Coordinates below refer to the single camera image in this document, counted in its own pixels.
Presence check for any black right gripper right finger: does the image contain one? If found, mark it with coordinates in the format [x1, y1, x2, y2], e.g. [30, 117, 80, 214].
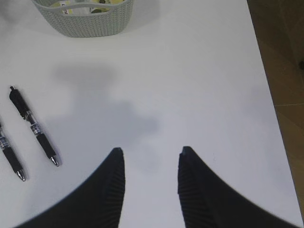
[178, 146, 297, 228]

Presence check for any green plastic woven basket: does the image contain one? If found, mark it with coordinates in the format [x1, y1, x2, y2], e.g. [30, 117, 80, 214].
[33, 0, 133, 38]

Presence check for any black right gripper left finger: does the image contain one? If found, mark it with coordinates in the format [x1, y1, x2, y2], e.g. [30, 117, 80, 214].
[20, 147, 125, 228]

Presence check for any black gel pen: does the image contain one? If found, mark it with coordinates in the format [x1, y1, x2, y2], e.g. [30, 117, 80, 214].
[9, 86, 59, 167]
[0, 125, 26, 182]

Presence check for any yellow white waste paper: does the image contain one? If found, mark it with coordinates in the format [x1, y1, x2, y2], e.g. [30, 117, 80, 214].
[51, 0, 124, 15]

